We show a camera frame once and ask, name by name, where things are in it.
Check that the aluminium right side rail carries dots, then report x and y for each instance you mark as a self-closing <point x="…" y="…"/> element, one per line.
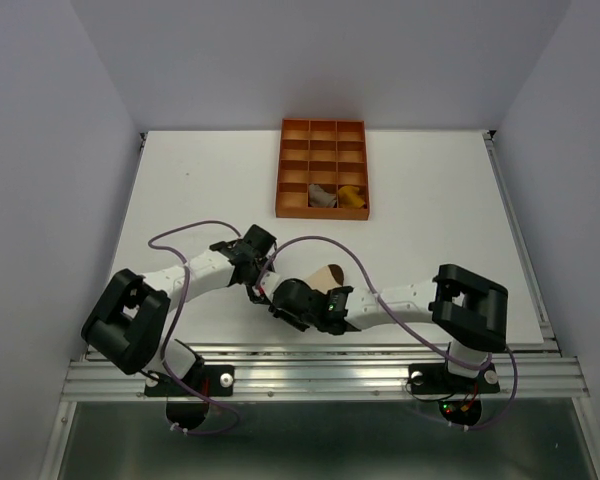
<point x="550" y="344"/>

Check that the aluminium front rail frame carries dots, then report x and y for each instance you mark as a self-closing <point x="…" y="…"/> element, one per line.
<point x="325" y="373"/>

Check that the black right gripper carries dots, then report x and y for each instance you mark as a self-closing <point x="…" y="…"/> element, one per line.
<point x="283" y="314"/>

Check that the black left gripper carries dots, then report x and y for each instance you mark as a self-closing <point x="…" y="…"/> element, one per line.
<point x="255" y="298"/>

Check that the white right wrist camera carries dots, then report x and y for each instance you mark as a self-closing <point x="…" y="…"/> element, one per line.
<point x="269" y="283"/>

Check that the mustard yellow striped sock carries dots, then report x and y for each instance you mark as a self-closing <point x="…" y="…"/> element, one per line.
<point x="351" y="197"/>

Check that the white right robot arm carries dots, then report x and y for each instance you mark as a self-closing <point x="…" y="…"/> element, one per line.
<point x="470" y="308"/>

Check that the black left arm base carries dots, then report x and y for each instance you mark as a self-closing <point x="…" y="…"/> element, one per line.
<point x="194" y="406"/>

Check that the taupe sock with maroon cuff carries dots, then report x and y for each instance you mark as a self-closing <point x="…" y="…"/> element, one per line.
<point x="318" y="197"/>

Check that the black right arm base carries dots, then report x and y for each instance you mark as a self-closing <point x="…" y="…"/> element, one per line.
<point x="457" y="397"/>

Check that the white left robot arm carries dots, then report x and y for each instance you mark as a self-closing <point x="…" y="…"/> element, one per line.
<point x="133" y="322"/>

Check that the orange compartment tray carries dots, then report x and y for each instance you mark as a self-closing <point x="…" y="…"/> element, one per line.
<point x="327" y="152"/>

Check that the cream and brown sock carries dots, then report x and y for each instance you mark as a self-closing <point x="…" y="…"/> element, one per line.
<point x="326" y="278"/>

